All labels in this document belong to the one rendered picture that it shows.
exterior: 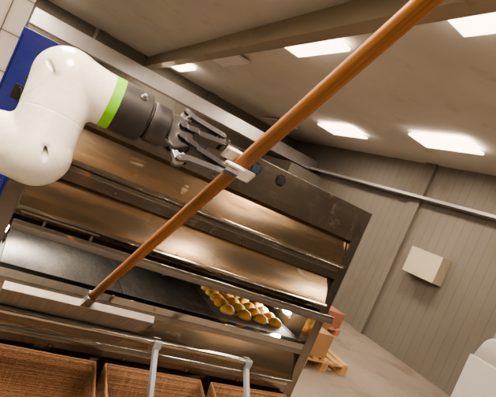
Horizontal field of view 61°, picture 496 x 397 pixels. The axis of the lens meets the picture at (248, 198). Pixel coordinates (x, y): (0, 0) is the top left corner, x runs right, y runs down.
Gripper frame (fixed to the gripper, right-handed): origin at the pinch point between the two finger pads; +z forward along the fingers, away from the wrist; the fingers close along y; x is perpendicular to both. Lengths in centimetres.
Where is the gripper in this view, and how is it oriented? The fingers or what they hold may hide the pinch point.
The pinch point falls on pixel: (238, 164)
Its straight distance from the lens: 86.5
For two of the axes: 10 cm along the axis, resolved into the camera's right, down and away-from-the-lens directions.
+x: 5.8, -4.4, -6.8
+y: -0.5, 8.2, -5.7
